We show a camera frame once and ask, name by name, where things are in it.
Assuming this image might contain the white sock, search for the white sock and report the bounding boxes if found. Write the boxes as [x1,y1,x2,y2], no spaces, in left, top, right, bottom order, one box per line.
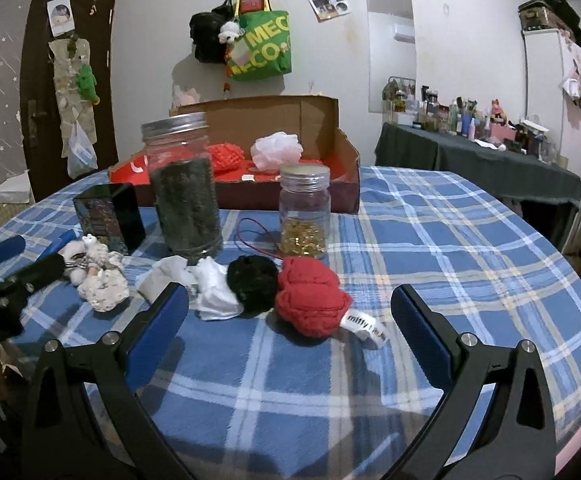
[191,257,244,322]

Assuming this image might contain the black fluffy pom pom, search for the black fluffy pom pom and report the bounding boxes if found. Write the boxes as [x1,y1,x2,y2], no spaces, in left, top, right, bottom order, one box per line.
[226,256,278,316]

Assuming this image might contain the red plush bunny toy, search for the red plush bunny toy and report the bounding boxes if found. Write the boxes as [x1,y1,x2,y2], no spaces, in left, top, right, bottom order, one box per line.
[275,257,353,339]

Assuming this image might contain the cream scrunchie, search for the cream scrunchie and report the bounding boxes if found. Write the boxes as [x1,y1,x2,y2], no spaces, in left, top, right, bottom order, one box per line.
[78,268,130,313]

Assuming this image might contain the white sheer fabric pouch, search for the white sheer fabric pouch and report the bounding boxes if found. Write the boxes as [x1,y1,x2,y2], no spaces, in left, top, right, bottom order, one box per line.
[135,256,197,304]

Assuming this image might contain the black square tin box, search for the black square tin box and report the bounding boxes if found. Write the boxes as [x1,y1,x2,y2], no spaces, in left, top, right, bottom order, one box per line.
[74,183,145,256]

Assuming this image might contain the plastic bag on door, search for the plastic bag on door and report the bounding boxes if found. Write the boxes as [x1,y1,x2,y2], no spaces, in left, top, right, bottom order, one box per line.
[67,122,97,180]

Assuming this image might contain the blue plaid tablecloth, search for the blue plaid tablecloth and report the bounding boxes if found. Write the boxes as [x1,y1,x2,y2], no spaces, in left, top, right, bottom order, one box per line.
[0,164,581,480]

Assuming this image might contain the large jar dark contents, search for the large jar dark contents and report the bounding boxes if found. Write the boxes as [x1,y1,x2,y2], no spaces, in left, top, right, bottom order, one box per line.
[142,112,223,263]

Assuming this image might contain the green plush on door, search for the green plush on door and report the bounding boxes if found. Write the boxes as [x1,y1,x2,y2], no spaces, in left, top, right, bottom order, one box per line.
[74,64,100,105]

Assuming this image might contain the red knitted pouch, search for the red knitted pouch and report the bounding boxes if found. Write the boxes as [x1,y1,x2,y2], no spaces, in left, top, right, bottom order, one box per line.
[208,143,245,174]

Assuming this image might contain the dark wooden door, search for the dark wooden door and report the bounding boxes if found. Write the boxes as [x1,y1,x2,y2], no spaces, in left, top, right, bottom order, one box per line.
[20,0,118,200]

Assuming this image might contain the pink plush toy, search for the pink plush toy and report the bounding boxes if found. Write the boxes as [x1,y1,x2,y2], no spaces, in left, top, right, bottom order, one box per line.
[172,84,200,110]

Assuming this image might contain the open cardboard box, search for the open cardboard box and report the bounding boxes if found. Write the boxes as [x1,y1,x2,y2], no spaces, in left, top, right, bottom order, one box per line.
[134,96,361,214]

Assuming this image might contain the white mesh bath pouf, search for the white mesh bath pouf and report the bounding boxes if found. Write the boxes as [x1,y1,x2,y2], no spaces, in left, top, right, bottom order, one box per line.
[250,131,303,174]

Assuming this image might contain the small jar gold contents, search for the small jar gold contents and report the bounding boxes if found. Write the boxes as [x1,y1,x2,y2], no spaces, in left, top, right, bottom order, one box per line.
[278,162,331,258]

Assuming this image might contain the dark green covered side table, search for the dark green covered side table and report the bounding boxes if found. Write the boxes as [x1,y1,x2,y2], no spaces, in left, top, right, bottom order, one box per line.
[373,121,581,254]

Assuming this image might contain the black hanging bag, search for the black hanging bag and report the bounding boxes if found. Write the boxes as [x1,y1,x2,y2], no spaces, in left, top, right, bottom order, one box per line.
[190,0,234,64]

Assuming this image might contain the small panda plush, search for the small panda plush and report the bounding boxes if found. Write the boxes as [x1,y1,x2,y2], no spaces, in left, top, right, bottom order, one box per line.
[218,21,244,44]

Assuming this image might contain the green tote bag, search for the green tote bag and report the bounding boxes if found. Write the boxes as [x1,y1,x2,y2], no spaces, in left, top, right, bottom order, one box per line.
[225,0,292,81]

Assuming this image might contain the white refrigerator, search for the white refrigerator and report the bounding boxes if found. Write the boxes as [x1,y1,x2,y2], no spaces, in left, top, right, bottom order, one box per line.
[522,29,581,178]

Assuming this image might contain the wall mirror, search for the wall mirror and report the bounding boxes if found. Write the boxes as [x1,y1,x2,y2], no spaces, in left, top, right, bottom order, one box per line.
[366,0,417,114]

